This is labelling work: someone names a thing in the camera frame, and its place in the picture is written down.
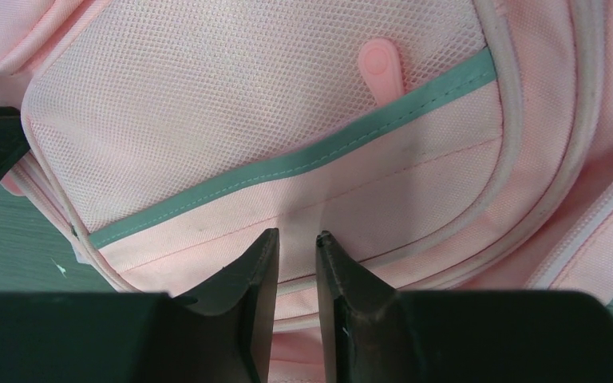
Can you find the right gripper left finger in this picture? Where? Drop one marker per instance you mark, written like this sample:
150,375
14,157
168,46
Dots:
219,331

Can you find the pink student backpack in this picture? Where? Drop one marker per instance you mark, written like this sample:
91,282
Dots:
447,145

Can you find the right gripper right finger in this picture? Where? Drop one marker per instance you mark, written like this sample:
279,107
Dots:
372,332

